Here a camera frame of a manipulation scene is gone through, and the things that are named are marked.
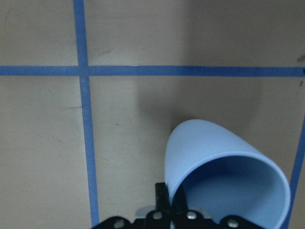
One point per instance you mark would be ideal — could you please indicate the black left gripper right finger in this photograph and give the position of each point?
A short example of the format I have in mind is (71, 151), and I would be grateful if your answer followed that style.
(179, 202)

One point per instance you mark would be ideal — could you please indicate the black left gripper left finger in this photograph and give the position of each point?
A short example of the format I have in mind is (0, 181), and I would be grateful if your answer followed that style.
(162, 200)

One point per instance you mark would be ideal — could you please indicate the light blue plastic cup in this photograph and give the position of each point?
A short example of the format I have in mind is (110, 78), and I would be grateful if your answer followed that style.
(224, 175)

